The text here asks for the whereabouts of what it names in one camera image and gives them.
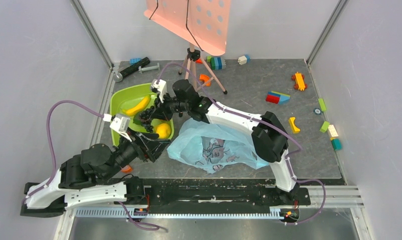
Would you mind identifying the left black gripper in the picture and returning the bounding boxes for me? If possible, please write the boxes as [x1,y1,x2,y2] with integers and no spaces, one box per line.
[104,126,173,181]

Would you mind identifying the yellow fake lemon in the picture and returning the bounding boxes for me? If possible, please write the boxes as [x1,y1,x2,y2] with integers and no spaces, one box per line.
[155,122,172,139]

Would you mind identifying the yellow fake banana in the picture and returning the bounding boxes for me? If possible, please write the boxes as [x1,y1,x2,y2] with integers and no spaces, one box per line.
[122,95,151,117]

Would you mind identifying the dark fake fruit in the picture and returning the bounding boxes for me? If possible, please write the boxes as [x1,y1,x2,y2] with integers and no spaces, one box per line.
[139,105,155,133]

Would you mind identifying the light blue cartoon plastic bag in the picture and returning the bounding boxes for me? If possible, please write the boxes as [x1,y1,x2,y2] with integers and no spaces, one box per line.
[167,119,268,174]

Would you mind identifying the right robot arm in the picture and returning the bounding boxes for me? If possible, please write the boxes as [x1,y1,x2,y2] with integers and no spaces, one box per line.
[151,79,298,204]

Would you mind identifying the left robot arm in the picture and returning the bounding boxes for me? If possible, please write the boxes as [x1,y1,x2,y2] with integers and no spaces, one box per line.
[20,130,171,218]

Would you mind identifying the orange half round toy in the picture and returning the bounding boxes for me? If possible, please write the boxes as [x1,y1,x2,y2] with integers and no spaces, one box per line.
[121,165,133,174]

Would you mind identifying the green plastic basin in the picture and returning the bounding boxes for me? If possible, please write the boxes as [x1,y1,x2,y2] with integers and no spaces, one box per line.
[110,83,174,146]

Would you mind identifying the grey plastic syringe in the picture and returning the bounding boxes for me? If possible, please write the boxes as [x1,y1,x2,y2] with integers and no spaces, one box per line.
[138,63,160,74]

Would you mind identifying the orange curved toy piece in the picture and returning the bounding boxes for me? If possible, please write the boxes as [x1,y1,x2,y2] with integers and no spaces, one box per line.
[199,74,212,87]

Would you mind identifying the black microphone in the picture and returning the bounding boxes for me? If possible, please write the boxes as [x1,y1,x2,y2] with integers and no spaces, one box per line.
[113,57,150,83]

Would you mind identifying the pink tripod stand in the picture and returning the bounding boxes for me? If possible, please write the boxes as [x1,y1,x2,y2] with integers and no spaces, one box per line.
[178,42,228,96]

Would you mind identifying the green blue brick stack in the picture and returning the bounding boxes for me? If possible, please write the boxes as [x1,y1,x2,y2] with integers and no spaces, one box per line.
[206,55,226,70]

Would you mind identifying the white blue toy brick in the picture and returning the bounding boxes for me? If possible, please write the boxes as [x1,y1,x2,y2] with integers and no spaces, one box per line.
[237,54,250,65]

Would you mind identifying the pink perforated board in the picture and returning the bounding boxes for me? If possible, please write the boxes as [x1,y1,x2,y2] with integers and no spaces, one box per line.
[144,0,231,56]

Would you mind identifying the red blue wedge blocks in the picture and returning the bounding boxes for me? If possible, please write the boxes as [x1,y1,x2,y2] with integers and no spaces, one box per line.
[265,91,290,105]

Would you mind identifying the yellow arch toy block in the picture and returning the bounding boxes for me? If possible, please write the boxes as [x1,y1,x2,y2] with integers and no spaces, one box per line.
[288,117,300,134]

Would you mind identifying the orange yellow toy car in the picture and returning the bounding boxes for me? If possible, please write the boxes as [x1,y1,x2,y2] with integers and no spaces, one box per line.
[291,72,308,91]

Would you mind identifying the small round blue wheel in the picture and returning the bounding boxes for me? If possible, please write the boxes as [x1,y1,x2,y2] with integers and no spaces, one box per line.
[314,108,322,115]

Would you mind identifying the green flat brick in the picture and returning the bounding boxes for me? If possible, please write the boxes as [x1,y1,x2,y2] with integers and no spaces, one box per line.
[318,98,327,112]

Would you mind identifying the green small brick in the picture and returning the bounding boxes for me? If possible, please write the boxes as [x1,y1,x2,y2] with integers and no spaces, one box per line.
[319,121,330,133]

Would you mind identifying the white yellow teal bricks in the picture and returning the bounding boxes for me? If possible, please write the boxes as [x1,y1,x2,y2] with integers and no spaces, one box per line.
[327,124,342,151]

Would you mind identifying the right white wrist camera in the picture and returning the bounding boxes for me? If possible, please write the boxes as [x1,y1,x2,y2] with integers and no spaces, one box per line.
[150,79,167,103]

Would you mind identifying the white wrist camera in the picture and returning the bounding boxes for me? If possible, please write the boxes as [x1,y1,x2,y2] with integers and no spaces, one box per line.
[150,79,167,103]
[103,113,132,141]

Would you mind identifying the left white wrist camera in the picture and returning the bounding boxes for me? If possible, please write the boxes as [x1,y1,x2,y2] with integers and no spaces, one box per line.
[103,113,132,141]

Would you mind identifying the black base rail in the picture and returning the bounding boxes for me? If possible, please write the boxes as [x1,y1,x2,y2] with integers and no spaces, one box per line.
[114,178,311,215]

